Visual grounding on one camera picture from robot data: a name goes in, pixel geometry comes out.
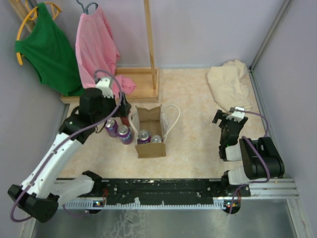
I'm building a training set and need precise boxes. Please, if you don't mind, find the purple soda can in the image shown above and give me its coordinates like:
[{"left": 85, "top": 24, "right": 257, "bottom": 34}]
[{"left": 105, "top": 118, "right": 118, "bottom": 137}]

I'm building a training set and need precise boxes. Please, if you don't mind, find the red soda can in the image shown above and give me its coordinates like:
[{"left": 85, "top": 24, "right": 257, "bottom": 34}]
[{"left": 120, "top": 116, "right": 130, "bottom": 127}]

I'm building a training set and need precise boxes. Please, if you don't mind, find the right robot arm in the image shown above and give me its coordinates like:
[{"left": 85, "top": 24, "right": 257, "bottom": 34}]
[{"left": 212, "top": 107, "right": 285, "bottom": 196}]

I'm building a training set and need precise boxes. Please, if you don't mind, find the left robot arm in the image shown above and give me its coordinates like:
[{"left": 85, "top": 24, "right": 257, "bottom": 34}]
[{"left": 8, "top": 88, "right": 131, "bottom": 223}]

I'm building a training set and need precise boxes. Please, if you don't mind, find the wooden clothes rack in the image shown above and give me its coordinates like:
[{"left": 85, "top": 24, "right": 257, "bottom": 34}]
[{"left": 9, "top": 0, "right": 159, "bottom": 103}]

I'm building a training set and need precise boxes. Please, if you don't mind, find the cream folded cloth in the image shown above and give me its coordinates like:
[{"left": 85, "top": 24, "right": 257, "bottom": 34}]
[{"left": 207, "top": 59, "right": 252, "bottom": 112}]

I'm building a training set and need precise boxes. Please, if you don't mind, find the pink shirt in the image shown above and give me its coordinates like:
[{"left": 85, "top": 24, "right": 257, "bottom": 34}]
[{"left": 75, "top": 6, "right": 136, "bottom": 95}]

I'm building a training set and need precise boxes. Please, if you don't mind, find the green tank top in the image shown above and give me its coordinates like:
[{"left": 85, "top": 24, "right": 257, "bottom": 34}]
[{"left": 15, "top": 2, "right": 84, "bottom": 96}]

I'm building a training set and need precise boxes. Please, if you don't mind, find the grey clothes hanger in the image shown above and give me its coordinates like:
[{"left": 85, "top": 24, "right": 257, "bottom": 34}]
[{"left": 76, "top": 0, "right": 99, "bottom": 14}]

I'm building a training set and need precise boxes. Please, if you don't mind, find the yellow clothes hanger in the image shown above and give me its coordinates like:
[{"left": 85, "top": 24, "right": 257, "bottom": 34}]
[{"left": 16, "top": 1, "right": 62, "bottom": 65}]

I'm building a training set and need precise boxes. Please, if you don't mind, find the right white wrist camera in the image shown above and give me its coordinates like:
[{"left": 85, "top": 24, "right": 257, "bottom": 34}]
[{"left": 226, "top": 107, "right": 245, "bottom": 122}]

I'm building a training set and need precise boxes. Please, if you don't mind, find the canvas bag with white handles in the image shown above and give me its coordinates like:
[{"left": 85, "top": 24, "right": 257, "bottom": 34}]
[{"left": 128, "top": 104, "right": 181, "bottom": 159}]

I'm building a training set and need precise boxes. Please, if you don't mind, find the white cable duct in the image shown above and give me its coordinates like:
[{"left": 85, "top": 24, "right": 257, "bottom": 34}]
[{"left": 65, "top": 198, "right": 230, "bottom": 210}]

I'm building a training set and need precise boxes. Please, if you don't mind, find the aluminium rail frame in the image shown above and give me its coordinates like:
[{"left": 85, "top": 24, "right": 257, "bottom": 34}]
[{"left": 54, "top": 178, "right": 299, "bottom": 199}]

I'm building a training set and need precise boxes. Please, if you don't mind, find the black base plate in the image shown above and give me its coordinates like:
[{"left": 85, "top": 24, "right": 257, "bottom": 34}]
[{"left": 79, "top": 178, "right": 238, "bottom": 205}]

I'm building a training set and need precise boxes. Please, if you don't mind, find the metal corner post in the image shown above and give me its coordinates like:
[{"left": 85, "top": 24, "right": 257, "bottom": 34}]
[{"left": 249, "top": 0, "right": 293, "bottom": 72}]

